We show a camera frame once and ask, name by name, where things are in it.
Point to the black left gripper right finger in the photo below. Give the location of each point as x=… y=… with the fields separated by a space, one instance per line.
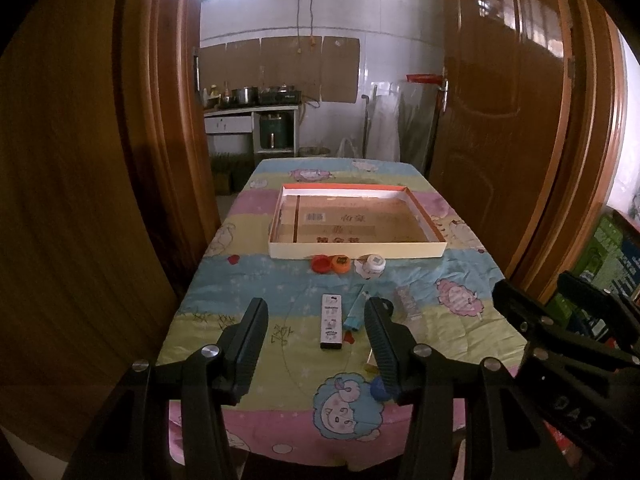
x=393 y=347

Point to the red bottle cap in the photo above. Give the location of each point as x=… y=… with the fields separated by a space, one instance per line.
x=321 y=264

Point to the white plastic sheet roll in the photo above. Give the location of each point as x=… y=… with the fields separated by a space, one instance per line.
x=400 y=123

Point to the steel cooking pot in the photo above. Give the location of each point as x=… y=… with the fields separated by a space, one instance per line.
x=245 y=96

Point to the dark green appliance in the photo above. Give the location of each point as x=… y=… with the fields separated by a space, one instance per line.
x=273 y=131

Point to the black gas stove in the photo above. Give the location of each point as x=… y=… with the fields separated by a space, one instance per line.
x=277 y=96

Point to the white black rectangular box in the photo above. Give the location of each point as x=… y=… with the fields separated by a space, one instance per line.
x=331 y=322

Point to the white kitchen counter cabinet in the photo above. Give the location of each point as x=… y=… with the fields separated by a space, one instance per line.
x=238 y=131

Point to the blue bottle cap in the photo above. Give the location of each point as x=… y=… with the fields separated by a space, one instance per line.
x=382 y=392

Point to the left wooden door frame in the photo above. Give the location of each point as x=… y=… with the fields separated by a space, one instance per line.
x=107 y=202

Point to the shallow cardboard tray box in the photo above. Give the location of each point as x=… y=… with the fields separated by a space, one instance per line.
x=354 y=220

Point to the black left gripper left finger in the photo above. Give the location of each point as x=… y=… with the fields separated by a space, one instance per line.
x=241 y=345

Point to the orange cap with black print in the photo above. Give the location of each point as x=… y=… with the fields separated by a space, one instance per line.
x=341 y=264

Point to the teal rectangular box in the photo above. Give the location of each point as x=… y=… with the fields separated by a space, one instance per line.
x=355 y=316

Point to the cartoon patterned tablecloth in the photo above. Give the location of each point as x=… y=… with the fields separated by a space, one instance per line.
x=311 y=406

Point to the brown wooden door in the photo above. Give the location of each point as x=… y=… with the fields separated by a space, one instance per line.
x=502 y=126

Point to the green printed carton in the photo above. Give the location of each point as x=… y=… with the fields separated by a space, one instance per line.
x=609 y=261

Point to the cardboard sheet on wall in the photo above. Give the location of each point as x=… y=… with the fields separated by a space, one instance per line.
x=324 y=69

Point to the gold rectangular box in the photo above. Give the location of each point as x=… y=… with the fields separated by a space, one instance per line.
x=371 y=360

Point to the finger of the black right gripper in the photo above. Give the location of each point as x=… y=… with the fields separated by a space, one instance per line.
x=619 y=314
x=536 y=326

